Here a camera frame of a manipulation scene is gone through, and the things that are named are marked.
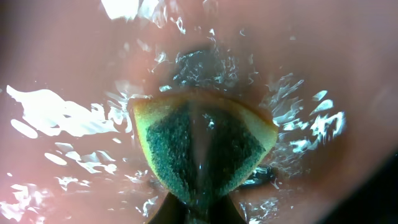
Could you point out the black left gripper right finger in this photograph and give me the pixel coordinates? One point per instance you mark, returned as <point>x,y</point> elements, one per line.
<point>223,211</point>

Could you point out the black water tray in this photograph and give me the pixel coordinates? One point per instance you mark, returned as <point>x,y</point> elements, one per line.
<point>324,72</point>

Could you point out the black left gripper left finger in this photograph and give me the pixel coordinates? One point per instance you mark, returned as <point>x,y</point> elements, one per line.
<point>172,211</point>

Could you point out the green yellow sponge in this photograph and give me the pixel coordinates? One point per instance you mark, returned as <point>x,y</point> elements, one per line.
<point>201,145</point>

